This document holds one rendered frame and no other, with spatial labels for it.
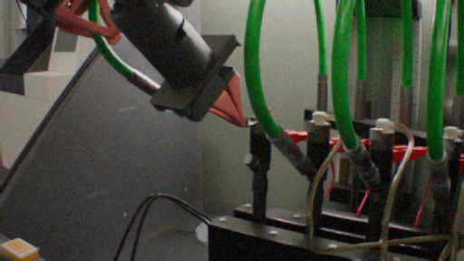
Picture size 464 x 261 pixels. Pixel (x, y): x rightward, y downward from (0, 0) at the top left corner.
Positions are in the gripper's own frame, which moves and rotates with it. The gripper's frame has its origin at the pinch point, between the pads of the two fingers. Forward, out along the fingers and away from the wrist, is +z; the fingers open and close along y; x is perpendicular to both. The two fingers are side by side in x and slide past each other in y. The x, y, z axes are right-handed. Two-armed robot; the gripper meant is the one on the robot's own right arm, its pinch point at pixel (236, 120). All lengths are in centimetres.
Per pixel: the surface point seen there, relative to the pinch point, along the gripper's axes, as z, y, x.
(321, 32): 9.2, 24.2, 5.9
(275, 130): -3.8, -2.3, -10.2
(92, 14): -18.2, 0.0, 11.1
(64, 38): 60, 76, 303
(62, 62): 71, 60, 299
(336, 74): -9.1, 0.8, -18.2
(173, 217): 29.7, -9.2, 35.7
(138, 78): -8.6, -1.7, 10.0
